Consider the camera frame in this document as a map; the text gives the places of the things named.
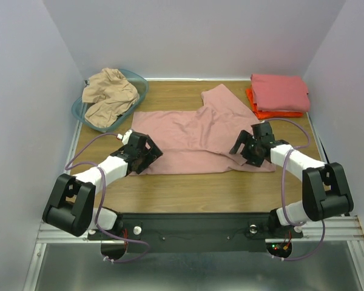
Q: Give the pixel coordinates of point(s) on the folded salmon pink t shirt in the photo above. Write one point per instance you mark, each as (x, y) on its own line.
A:
(280, 93)

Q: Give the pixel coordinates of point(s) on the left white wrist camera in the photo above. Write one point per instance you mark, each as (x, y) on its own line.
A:
(124, 138)

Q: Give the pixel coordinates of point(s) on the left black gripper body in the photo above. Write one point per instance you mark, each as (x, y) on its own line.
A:
(148, 152)

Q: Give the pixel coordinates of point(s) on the folded orange t shirt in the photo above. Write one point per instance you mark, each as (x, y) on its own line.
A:
(266, 115)

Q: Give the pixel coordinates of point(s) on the aluminium frame rail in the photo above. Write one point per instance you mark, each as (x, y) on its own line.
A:
(64, 262)

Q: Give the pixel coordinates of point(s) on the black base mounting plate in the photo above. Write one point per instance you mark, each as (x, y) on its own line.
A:
(201, 232)

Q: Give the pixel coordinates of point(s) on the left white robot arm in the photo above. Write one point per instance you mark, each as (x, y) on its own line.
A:
(70, 205)

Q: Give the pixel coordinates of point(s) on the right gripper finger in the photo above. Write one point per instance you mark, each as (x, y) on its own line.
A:
(248, 153)
(243, 138)

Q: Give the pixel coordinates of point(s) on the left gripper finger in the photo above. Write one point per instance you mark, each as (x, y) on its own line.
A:
(143, 163)
(152, 148)

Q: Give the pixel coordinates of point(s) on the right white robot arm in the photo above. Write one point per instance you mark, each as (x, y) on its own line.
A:
(325, 189)

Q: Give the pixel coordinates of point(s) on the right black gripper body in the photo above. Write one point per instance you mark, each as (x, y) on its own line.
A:
(247, 148)

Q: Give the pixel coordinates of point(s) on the teal plastic basket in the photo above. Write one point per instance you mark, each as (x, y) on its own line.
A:
(79, 108)

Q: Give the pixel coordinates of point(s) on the beige t shirt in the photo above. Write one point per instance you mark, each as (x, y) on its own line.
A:
(110, 95)

